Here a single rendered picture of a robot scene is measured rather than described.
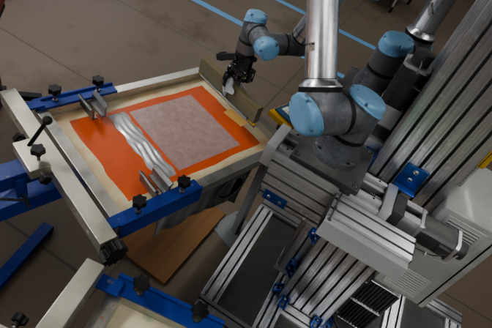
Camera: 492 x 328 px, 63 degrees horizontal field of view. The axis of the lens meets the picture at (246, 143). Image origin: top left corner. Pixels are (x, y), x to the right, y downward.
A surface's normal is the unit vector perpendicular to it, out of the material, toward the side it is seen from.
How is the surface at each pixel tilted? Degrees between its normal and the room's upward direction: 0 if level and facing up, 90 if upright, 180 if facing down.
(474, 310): 0
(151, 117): 0
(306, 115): 96
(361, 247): 90
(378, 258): 90
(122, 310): 0
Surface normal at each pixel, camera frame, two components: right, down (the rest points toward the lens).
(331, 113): 0.44, 0.13
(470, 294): 0.28, -0.70
